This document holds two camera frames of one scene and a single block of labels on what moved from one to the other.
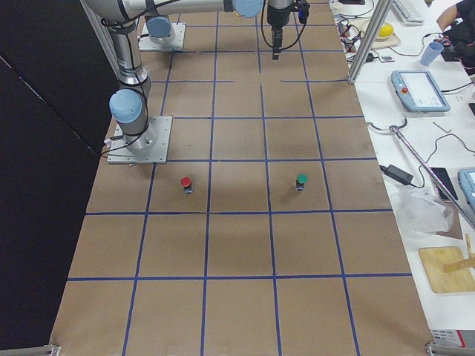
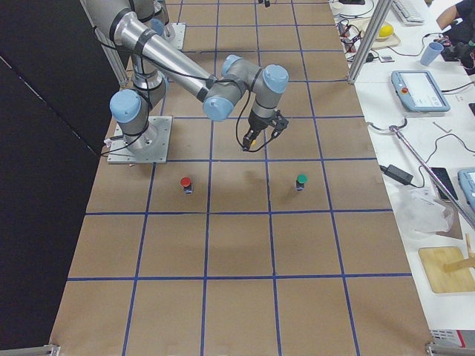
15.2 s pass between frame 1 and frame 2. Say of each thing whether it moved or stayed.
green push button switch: stayed
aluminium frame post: stayed
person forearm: stayed
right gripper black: moved
